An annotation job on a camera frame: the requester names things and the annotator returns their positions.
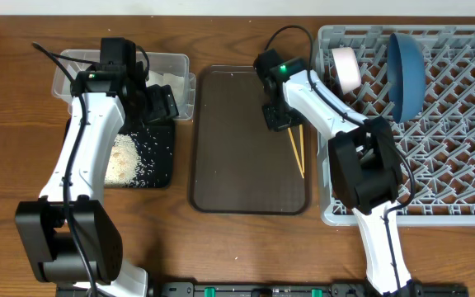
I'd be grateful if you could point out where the dark blue plate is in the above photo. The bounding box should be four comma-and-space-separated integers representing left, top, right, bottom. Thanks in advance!
387, 33, 426, 123

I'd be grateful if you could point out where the pile of rice scraps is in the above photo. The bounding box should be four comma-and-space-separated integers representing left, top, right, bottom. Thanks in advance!
105, 129, 159, 188

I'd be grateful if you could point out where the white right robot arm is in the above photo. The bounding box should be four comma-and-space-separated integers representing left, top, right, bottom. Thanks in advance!
253, 49, 412, 296

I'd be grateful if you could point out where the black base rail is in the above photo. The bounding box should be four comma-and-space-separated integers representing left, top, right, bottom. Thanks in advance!
146, 281, 469, 297

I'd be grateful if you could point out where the brown serving tray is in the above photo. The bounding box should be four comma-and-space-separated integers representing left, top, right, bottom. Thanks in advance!
188, 65, 311, 215

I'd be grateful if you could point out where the beige bowl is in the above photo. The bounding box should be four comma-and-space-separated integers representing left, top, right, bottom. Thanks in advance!
332, 47, 361, 95

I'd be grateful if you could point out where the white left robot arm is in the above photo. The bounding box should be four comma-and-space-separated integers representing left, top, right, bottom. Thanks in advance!
15, 37, 178, 296

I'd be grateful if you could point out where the grey dishwasher rack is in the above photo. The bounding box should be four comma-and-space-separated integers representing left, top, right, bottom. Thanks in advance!
314, 25, 475, 226

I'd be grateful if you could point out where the wooden chopstick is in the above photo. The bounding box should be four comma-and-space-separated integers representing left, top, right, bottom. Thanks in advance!
299, 125, 305, 168
288, 128, 305, 179

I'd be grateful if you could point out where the black tray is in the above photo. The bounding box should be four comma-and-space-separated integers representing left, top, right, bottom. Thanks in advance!
80, 120, 175, 190

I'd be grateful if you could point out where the clear plastic bin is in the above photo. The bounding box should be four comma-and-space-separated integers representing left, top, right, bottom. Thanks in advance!
51, 49, 196, 120

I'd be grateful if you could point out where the white paper napkin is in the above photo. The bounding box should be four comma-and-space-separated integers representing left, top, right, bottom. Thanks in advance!
146, 71, 185, 105

